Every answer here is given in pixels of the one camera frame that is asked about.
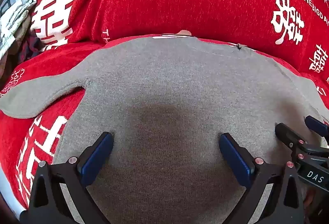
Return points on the pale grey-green crumpled cloth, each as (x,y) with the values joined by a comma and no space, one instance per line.
(12,23)

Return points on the grey knit sweater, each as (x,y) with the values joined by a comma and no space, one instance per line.
(167,72)

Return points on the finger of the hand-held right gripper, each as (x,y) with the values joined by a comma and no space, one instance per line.
(286,134)
(316,123)

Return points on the dark plaid cloth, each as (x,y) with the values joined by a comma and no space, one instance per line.
(30,46)

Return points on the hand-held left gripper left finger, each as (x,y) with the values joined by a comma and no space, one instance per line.
(95,159)

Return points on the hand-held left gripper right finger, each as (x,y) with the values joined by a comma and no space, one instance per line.
(235,159)

